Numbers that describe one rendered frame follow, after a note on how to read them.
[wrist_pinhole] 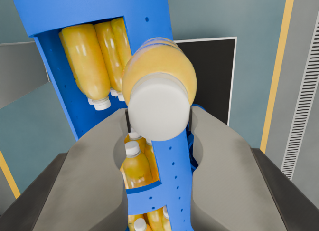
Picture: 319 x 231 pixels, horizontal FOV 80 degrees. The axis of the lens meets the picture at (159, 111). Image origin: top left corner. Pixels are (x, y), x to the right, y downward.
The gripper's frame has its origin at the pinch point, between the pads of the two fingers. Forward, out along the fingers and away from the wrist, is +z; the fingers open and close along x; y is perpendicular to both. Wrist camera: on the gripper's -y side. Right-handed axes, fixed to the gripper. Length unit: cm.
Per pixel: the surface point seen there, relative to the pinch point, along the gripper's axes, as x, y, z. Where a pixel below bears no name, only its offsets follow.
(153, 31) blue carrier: -1.1, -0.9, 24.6
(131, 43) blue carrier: -4.6, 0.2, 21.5
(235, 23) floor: 57, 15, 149
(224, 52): 45, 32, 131
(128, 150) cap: -8.4, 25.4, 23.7
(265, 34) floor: 82, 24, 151
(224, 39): 45, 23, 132
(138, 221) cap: -9, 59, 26
